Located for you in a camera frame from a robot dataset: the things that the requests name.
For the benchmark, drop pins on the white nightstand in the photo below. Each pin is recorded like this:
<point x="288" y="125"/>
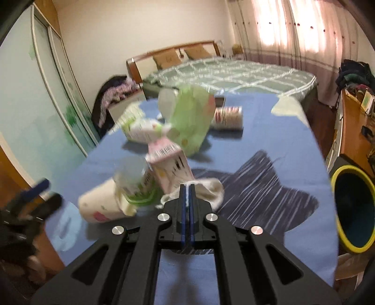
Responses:
<point x="123" y="107"/>

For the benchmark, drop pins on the pink curtain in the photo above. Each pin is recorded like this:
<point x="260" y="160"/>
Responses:
<point x="293" y="32"/>

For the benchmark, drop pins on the small picture frame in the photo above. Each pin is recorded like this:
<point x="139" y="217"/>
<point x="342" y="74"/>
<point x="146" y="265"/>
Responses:
<point x="367" y="101"/>

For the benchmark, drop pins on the black bin with yellow rim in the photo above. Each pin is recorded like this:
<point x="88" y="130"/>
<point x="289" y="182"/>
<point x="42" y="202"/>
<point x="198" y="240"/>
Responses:
<point x="354" y="205"/>

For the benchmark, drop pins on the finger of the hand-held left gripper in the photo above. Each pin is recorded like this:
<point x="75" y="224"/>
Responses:
<point x="38" y="188"/>
<point x="51" y="203"/>

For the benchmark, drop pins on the wooden bed headboard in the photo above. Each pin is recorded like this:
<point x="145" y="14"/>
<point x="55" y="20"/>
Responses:
<point x="137" y="67"/>

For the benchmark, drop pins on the white paper cup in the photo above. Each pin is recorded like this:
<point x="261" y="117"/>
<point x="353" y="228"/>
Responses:
<point x="96" y="205"/>

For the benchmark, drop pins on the green plastic bag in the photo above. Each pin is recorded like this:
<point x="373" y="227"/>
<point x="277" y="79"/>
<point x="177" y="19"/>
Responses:
<point x="193" y="117"/>

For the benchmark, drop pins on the dark pile of clothes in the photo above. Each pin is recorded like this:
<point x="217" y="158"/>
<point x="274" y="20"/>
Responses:
<point x="356" y="76"/>

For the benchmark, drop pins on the blue printed tablecloth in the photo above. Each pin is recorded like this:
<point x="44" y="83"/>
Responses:
<point x="263" y="132"/>

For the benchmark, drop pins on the wooden desk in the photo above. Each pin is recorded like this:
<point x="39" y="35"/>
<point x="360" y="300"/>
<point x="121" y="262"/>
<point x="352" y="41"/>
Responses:
<point x="354" y="137"/>

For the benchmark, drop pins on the pink milk carton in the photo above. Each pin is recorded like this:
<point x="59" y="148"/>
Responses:
<point x="168" y="164"/>

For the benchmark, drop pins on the small dark box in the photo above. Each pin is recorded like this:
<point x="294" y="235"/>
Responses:
<point x="220" y="101"/>

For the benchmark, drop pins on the sliding door wardrobe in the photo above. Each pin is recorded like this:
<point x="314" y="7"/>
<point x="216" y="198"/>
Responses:
<point x="29" y="102"/>

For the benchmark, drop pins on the bed with green plaid cover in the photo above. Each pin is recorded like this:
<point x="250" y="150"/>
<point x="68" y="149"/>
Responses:
<point x="234" y="73"/>

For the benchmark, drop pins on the brown pillow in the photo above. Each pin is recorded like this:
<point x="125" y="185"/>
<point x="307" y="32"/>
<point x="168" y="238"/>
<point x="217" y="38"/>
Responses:
<point x="197" y="52"/>
<point x="167" y="58"/>

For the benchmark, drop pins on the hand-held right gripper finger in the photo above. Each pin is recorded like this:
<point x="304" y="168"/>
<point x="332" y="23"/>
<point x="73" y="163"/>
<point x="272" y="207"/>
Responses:
<point x="192" y="217"/>
<point x="184" y="217"/>

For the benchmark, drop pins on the pile of clothes on nightstand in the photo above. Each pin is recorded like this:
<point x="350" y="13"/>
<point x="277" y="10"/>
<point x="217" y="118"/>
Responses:
<point x="112" y="91"/>

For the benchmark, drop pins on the plastic cup with green label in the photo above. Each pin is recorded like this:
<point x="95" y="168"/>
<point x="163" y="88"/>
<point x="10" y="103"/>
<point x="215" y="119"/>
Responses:
<point x="131" y="180"/>

